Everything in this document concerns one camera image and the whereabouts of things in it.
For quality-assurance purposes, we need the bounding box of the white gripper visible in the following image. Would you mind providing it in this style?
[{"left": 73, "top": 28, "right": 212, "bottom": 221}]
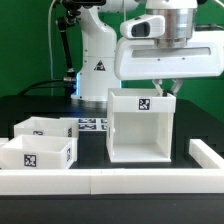
[{"left": 114, "top": 38, "right": 224, "bottom": 97}]

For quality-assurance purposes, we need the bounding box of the white drawer cabinet frame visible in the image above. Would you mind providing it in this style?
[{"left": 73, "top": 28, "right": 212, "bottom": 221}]
[{"left": 106, "top": 88, "right": 176, "bottom": 163}]

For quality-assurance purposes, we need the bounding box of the white drawer box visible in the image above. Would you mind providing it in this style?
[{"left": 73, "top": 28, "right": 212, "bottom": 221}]
[
  {"left": 14, "top": 117, "right": 79, "bottom": 138},
  {"left": 0, "top": 135, "right": 77, "bottom": 170}
]

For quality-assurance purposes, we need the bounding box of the white front drawer box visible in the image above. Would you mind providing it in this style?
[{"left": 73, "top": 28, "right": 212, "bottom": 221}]
[{"left": 0, "top": 135, "right": 77, "bottom": 170}]

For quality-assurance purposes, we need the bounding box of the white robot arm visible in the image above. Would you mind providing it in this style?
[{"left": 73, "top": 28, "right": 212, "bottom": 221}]
[{"left": 56, "top": 0, "right": 224, "bottom": 102}]

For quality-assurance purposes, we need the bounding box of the white marker sheet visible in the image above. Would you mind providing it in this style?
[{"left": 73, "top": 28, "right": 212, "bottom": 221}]
[{"left": 59, "top": 116, "right": 109, "bottom": 132}]

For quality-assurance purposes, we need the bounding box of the white right barrier rail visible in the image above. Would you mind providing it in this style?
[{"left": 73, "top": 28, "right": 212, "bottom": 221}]
[{"left": 189, "top": 139, "right": 224, "bottom": 169}]

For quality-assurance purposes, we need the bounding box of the white barrier rail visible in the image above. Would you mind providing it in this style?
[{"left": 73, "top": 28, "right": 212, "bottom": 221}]
[
  {"left": 0, "top": 138, "right": 9, "bottom": 145},
  {"left": 0, "top": 169, "right": 224, "bottom": 195},
  {"left": 189, "top": 139, "right": 224, "bottom": 169}
]

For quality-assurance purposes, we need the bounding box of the white front barrier rail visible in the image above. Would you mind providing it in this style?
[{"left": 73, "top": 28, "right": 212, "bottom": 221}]
[{"left": 0, "top": 169, "right": 224, "bottom": 195}]

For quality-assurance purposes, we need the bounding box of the black cable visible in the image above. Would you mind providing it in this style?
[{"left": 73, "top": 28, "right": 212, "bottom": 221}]
[{"left": 18, "top": 79, "right": 73, "bottom": 97}]

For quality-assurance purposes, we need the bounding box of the white left barrier rail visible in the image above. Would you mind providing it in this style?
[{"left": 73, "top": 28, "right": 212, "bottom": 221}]
[{"left": 0, "top": 138, "right": 9, "bottom": 145}]

